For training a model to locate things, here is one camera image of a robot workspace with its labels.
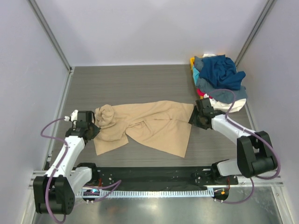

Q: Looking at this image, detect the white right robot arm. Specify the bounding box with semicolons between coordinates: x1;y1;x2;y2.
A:
189;106;281;180

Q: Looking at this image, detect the beige t-shirt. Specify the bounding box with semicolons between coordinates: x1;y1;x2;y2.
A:
94;101;194;157

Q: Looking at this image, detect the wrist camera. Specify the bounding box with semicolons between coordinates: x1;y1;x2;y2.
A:
196;98;214;115
63;110;95;128

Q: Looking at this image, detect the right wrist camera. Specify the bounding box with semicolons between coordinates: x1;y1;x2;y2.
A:
196;98;214;115

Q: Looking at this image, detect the grey-blue t-shirt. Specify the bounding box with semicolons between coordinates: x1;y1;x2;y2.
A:
194;54;248;104

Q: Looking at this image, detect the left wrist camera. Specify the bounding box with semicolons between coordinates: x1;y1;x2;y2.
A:
63;110;95;128

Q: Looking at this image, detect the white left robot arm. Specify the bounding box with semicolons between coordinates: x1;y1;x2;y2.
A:
33;124;100;215

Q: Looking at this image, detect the aluminium frame rail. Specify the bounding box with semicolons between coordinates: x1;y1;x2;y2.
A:
28;171;284;189

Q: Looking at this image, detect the pink red t-shirt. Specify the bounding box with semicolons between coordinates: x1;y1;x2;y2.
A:
196;89;211;99

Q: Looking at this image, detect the dark blue t-shirt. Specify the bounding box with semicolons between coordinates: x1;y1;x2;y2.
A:
199;55;246;91

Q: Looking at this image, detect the cyan t-shirt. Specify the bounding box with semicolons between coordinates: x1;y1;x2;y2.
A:
192;67;200;84

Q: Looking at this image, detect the yellow plastic bin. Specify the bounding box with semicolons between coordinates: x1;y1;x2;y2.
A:
190;57;198;89

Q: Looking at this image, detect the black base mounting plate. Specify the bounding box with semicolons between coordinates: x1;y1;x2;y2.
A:
78;163;238;191

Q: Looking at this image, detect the slotted cable duct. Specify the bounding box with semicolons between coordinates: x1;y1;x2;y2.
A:
75;188;214;199

